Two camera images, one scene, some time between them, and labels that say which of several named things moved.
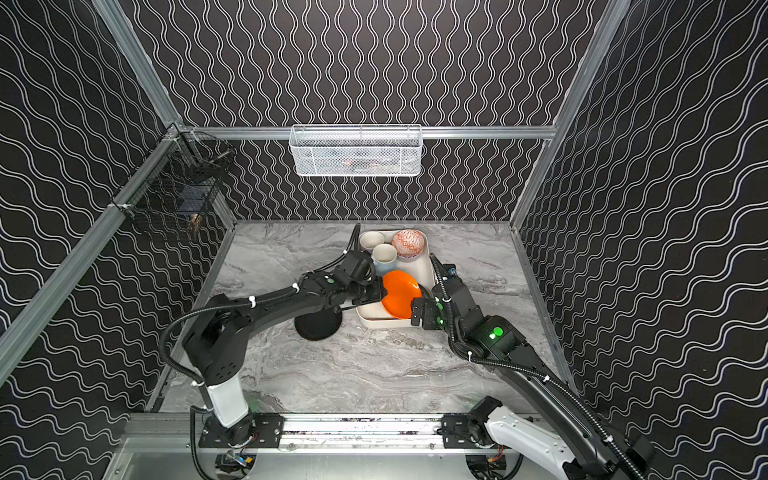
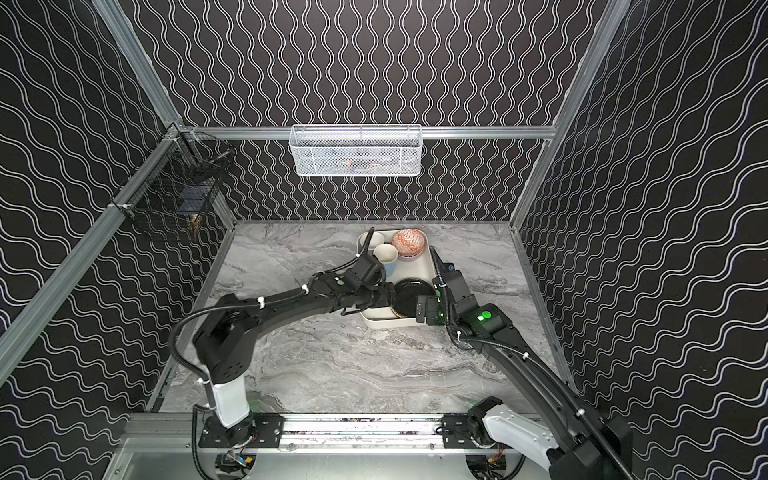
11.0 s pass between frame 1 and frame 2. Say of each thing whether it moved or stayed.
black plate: moved
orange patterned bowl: stayed
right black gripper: stayed
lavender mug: stayed
